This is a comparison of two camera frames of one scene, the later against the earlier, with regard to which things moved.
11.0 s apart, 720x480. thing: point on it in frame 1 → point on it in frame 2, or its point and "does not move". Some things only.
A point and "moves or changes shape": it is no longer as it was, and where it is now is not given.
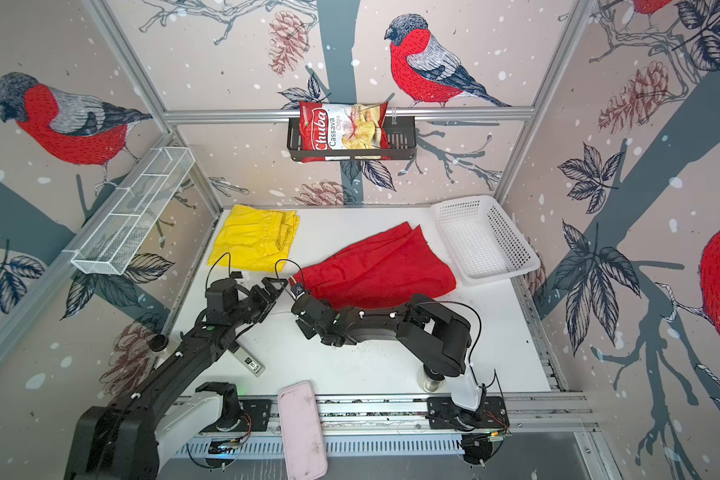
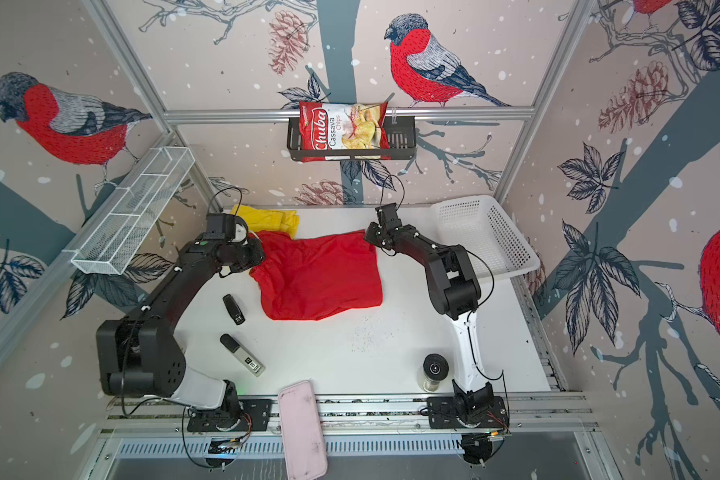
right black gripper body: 309,333 → 375,234
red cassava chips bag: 344,131 does not move
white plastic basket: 481,242 does not move
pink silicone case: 304,450 does not move
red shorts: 387,269 moves or changes shape
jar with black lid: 429,381 does not move
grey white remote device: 249,361 does not move
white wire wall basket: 132,211 does not move
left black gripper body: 252,307 → 246,255
